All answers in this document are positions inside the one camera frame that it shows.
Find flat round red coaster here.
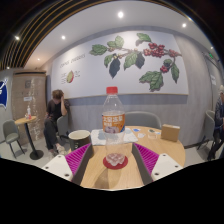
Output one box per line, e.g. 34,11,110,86
102,154,129,171

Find brown cardboard box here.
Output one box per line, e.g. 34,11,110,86
160,123,181,143

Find blue wall logo sign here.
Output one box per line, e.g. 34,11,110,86
0,78,9,110

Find small round wooden pedestal table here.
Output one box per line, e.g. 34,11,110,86
14,115,45,161

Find white paper with grey print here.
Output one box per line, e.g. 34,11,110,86
90,128,139,147

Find grey-green chair with thin legs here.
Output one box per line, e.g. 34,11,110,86
2,119,26,159

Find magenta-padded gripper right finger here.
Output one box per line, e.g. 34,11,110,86
131,142,184,187

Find recessed ceiling lights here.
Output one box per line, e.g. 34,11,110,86
14,10,188,42

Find clear red-capped drink bottle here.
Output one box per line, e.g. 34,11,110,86
101,86,127,167

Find small clear bottle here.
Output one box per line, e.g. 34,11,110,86
25,105,32,120

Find dark mug with cream inside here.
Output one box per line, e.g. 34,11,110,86
67,129,92,152

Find coffee branch wall mural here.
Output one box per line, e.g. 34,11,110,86
49,30,189,100

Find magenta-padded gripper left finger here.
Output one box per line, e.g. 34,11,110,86
41,142,95,187

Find grey upholstered chair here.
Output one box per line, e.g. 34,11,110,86
124,110,163,130
197,109,216,151
55,114,70,143

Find small clear plastic cup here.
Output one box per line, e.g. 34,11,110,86
147,129,158,140

